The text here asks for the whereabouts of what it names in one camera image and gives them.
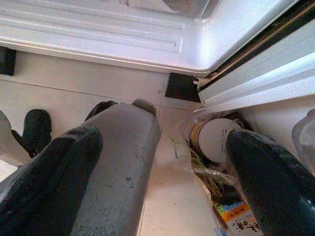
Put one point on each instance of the clear plastic bag with greens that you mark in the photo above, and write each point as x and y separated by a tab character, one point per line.
211	177

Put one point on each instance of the silver robot left leg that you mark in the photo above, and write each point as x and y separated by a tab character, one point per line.
37	127

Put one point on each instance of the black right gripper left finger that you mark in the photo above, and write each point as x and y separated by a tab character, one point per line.
44	191

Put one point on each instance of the white tub yellow purple band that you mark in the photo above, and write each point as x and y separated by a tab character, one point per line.
211	140

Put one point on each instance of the clear plastic bottle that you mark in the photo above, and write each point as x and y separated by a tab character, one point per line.
305	140

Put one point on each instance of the yellow blue printed carton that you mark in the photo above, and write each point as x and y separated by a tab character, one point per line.
236	221

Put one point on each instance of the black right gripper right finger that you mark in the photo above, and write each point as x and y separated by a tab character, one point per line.
275	186

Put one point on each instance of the black fridge foot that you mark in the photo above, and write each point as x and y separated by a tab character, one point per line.
180	87
7	61

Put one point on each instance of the white sided black fridge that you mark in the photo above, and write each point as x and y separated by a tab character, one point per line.
98	29

